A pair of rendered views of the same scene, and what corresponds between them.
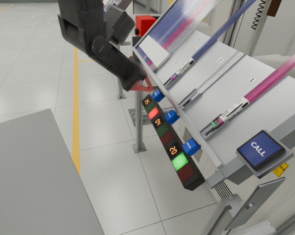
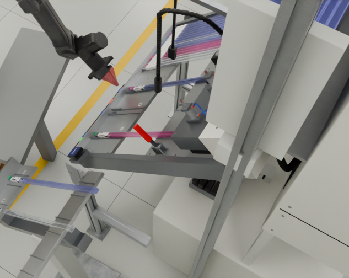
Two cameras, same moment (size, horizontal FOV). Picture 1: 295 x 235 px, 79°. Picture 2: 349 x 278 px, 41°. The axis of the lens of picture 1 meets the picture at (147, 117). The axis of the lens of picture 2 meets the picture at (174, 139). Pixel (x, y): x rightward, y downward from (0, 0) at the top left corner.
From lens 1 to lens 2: 1.43 m
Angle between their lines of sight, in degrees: 35
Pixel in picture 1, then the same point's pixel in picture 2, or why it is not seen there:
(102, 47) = (69, 56)
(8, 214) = (8, 97)
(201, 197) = not seen: hidden behind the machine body
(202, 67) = (138, 99)
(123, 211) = not seen: hidden behind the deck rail
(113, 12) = (88, 38)
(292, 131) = (90, 157)
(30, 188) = (23, 92)
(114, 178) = not seen: hidden behind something
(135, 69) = (98, 70)
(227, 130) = (95, 141)
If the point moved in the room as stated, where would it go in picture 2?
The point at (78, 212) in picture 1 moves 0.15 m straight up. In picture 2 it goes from (30, 121) to (20, 100)
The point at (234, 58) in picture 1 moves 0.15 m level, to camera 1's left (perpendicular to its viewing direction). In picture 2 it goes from (139, 110) to (111, 80)
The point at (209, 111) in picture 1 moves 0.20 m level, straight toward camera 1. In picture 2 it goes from (107, 127) to (48, 142)
